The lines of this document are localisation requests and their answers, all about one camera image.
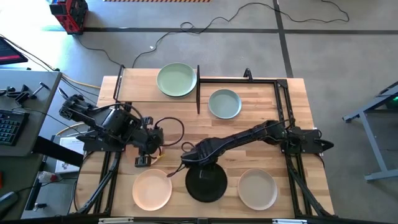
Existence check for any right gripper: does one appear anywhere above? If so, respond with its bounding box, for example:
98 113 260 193
182 139 223 170

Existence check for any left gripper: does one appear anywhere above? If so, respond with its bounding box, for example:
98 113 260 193
133 116 165 160

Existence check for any black plate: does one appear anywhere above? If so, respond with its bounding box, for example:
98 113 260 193
185 163 229 203

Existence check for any grey-blue plate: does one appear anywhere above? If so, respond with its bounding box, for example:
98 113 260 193
208 88 243 120

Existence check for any beige plate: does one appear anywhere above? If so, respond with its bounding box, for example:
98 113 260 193
237 168 279 211

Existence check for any light green plate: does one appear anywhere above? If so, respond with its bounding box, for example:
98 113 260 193
155 62 198 98

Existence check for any peach plate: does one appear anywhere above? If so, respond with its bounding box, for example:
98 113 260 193
132 168 173 212

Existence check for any black dish rack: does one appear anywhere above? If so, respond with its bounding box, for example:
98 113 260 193
113 64 201 115

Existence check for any white booklet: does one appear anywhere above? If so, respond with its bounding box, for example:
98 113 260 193
54 136 85 174

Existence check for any black beam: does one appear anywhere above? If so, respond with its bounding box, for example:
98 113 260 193
30 135 85 168

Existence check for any plastic bottle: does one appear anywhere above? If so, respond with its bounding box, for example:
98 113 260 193
36 170 63 184

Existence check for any grey desk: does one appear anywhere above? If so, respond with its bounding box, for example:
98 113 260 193
0 68 63 158

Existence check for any black keyboard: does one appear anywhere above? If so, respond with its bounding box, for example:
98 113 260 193
0 108 30 147

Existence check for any black clamp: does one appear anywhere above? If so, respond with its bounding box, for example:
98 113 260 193
0 81 50 105

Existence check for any black computer mouse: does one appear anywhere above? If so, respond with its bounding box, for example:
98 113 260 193
0 190 19 215

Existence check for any red and black tool cart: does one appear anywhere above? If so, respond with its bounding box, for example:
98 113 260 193
49 0 89 35

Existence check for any blue-grey metal workbench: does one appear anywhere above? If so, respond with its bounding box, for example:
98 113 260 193
341 80 398 182

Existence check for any desk monitor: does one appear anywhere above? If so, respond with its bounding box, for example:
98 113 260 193
0 36 29 66

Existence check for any black device with green light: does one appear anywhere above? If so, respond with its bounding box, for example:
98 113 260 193
381 93 398 110

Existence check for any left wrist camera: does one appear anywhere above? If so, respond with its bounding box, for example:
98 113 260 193
134 156 152 168

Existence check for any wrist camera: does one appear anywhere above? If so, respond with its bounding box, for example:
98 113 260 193
198 167 216 181
134 156 152 168

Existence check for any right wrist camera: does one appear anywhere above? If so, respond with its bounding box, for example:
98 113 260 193
198 167 216 181

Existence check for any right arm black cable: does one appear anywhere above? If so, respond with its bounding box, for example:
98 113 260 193
167 141 196 179

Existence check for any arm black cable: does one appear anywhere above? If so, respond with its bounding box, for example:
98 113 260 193
167 141 196 179
142 105 185 147

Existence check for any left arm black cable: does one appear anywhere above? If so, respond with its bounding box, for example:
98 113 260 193
142 105 185 147

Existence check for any black aluminium table frame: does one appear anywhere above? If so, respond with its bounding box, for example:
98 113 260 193
70 67 335 218

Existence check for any silver bracket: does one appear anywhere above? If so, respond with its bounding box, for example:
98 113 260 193
98 217 134 224
272 218 308 224

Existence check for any yellow cable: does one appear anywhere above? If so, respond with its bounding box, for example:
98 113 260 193
60 73 102 91

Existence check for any black floor cable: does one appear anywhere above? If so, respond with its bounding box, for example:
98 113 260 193
132 0 350 68
75 33 126 68

